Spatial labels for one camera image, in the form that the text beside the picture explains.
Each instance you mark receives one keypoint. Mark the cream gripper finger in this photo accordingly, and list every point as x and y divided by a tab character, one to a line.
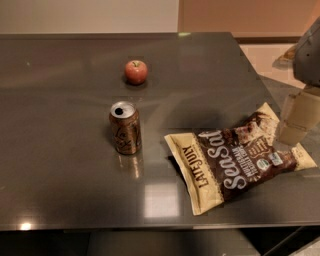
300	113

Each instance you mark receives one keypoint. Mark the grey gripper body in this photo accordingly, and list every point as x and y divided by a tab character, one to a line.
309	58

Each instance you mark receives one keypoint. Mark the orange soda can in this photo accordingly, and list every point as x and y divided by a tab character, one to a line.
125	126

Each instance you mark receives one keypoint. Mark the Late July chips bag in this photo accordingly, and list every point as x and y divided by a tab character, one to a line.
219	165

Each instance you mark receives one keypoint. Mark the red apple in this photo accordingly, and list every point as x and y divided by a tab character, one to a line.
136	72

